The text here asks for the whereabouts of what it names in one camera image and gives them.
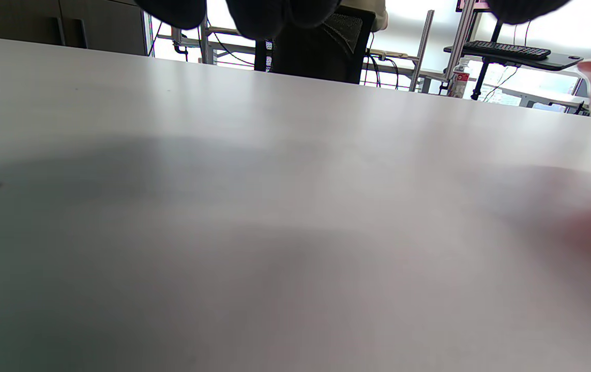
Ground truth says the person's left hand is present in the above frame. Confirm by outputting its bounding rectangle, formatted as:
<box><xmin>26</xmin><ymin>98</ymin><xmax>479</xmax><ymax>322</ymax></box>
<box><xmin>134</xmin><ymin>0</ymin><xmax>572</xmax><ymax>41</ymax></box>

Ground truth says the black mesh office chair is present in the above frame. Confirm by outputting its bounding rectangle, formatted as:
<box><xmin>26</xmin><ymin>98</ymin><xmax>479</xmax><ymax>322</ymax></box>
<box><xmin>254</xmin><ymin>5</ymin><xmax>377</xmax><ymax>85</ymax></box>

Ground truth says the dark brown cabinet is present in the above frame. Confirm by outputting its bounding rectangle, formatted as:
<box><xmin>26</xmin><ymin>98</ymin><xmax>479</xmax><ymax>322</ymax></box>
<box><xmin>0</xmin><ymin>0</ymin><xmax>152</xmax><ymax>56</ymax></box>

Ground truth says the clear bottle with red label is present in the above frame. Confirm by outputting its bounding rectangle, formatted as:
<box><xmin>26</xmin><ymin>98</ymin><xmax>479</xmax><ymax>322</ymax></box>
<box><xmin>448</xmin><ymin>58</ymin><xmax>471</xmax><ymax>99</ymax></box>

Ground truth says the black stand pole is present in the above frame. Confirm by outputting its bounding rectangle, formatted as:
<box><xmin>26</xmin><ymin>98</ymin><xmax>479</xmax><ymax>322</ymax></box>
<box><xmin>471</xmin><ymin>21</ymin><xmax>503</xmax><ymax>101</ymax></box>

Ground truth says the black keyboard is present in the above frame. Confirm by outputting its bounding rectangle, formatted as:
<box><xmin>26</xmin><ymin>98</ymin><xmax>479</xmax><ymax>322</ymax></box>
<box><xmin>463</xmin><ymin>40</ymin><xmax>552</xmax><ymax>61</ymax></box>

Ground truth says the dark keyboard tray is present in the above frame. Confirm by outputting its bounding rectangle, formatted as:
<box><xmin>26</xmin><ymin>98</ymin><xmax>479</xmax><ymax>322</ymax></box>
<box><xmin>443</xmin><ymin>45</ymin><xmax>584</xmax><ymax>71</ymax></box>

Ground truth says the aluminium frame post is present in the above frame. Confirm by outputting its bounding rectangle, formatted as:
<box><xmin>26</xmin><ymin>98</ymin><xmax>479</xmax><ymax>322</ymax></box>
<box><xmin>409</xmin><ymin>9</ymin><xmax>435</xmax><ymax>92</ymax></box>
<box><xmin>445</xmin><ymin>0</ymin><xmax>478</xmax><ymax>86</ymax></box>

